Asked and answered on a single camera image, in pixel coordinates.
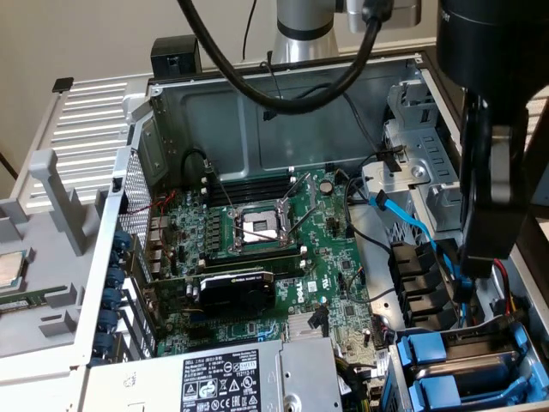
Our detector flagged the thin red wire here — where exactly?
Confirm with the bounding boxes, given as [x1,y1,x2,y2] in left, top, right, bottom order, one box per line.
[128,190,178,241]

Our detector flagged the black disk power wire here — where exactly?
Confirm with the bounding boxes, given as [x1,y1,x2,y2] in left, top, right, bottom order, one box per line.
[262,92,394,162]

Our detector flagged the black RAM slot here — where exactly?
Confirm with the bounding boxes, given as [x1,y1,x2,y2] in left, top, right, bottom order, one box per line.
[209,178,297,194]
[274,266,306,282]
[209,184,297,200]
[209,190,297,206]
[202,245,306,261]
[269,259,306,276]
[209,172,297,188]

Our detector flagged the black flat strap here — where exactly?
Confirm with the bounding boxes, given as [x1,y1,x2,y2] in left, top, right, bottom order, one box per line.
[376,144,407,173]

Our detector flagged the silver rear port block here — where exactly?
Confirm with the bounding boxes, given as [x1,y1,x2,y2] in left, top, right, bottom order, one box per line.
[147,214,169,281]

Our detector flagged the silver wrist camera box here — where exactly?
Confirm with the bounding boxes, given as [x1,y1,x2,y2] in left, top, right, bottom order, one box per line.
[345,0,424,34]

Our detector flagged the silver chipset heatsink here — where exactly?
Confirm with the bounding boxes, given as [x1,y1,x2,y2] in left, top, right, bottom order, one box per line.
[286,315,332,342]

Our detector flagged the dark brown thin cable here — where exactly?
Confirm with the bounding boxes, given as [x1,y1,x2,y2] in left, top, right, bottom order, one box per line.
[0,149,19,181]

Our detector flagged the metal socket cover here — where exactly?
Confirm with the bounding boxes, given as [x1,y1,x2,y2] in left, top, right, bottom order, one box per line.
[278,171,319,215]

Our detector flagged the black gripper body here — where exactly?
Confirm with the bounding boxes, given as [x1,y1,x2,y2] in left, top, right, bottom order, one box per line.
[436,0,549,113]

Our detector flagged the silver CPU chip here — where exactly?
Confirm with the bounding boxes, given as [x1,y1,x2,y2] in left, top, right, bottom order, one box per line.
[0,250,30,289]

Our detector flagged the open silver PC case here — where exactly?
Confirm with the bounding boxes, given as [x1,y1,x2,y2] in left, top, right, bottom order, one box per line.
[68,45,549,412]

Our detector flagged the black plastic ribbed shroud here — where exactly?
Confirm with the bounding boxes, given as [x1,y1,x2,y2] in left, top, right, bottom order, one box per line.
[388,241,460,334]

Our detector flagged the black wire loop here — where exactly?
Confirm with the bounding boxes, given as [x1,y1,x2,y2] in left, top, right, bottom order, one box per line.
[181,148,215,173]

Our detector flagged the black looped board wire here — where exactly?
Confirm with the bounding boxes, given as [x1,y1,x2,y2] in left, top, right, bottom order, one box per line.
[342,169,374,207]

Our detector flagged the silver power supply unit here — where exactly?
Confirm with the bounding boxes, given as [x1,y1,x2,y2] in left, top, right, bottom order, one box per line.
[85,336,344,412]

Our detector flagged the thin black hanging cable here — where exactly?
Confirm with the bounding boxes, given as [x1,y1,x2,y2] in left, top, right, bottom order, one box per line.
[242,0,260,65]

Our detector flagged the thin metal locking lever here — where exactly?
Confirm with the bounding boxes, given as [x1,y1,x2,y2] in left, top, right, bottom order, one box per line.
[204,161,236,215]
[239,228,281,242]

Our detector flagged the green motherboard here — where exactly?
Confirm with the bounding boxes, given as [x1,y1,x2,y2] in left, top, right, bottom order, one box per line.
[145,166,391,374]

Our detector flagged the red yellow power wire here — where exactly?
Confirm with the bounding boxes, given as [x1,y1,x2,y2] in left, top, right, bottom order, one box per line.
[491,257,531,330]

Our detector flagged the black graphics card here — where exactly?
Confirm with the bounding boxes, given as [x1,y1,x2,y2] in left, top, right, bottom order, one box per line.
[143,269,278,322]

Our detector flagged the thin black board wire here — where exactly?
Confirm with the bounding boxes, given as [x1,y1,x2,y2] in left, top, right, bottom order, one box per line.
[345,266,398,304]

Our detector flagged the black plastic box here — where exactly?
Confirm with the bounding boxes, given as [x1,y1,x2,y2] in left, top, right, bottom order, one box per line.
[150,36,203,81]

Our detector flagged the silver metal disk bay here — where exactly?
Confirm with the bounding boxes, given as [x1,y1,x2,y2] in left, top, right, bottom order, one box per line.
[380,312,549,412]

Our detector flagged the thin black hanger wire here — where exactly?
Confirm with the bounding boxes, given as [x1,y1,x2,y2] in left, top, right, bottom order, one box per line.
[259,59,280,94]

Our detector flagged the CPU socket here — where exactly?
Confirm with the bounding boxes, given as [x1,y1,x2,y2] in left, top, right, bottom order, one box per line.
[226,199,301,258]

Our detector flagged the hard disk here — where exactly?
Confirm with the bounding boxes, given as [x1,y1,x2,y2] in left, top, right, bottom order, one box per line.
[396,324,540,407]

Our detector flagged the blue SATA wire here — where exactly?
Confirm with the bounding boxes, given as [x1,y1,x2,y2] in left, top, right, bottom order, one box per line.
[373,191,475,304]

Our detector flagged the silver metal drive cage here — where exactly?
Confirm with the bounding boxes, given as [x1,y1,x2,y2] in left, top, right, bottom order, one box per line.
[359,79,467,235]

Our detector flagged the green RAM stick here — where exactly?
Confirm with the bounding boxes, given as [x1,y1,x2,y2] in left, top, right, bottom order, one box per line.
[0,285,69,317]

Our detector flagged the blue disk carrier tab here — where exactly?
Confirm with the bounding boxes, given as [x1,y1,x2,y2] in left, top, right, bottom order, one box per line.
[408,374,463,409]

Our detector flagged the black curved case wire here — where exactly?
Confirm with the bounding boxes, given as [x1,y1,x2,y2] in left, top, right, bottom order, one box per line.
[349,214,394,257]

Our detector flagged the grey parts rack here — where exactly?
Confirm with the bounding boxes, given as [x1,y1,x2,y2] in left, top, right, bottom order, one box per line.
[0,148,112,360]

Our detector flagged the yellow black supply wires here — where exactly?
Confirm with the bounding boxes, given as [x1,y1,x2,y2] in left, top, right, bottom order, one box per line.
[333,351,389,412]

